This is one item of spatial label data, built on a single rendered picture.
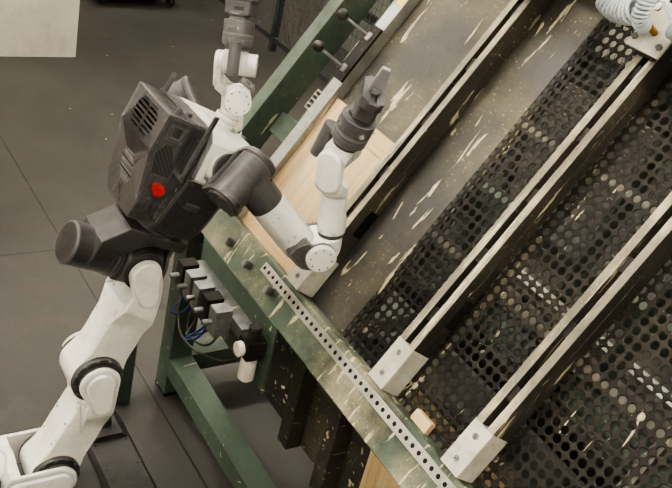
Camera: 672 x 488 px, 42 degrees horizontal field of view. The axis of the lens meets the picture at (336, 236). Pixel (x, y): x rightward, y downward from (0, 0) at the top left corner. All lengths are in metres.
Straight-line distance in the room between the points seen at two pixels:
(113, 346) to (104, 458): 0.54
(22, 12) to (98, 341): 4.04
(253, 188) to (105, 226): 0.42
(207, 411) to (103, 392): 0.69
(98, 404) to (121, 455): 0.43
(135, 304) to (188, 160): 0.44
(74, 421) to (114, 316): 0.35
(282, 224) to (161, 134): 0.36
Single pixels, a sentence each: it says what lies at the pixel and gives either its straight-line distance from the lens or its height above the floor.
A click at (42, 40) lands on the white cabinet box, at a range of 6.33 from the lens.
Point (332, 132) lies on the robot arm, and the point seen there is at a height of 1.46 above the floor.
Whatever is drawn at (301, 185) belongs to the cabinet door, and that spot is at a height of 1.07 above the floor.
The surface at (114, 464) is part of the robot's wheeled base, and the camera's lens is 2.89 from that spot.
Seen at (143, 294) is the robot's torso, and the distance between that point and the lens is 2.35.
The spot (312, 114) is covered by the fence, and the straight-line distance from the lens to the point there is 2.75.
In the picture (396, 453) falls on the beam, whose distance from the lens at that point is 2.13.
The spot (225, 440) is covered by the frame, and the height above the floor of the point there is 0.18.
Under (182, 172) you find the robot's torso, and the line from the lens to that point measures 2.13.
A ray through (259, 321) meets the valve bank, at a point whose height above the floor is 0.77.
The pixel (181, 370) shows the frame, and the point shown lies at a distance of 3.27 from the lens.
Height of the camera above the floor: 2.24
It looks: 29 degrees down
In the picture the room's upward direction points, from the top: 14 degrees clockwise
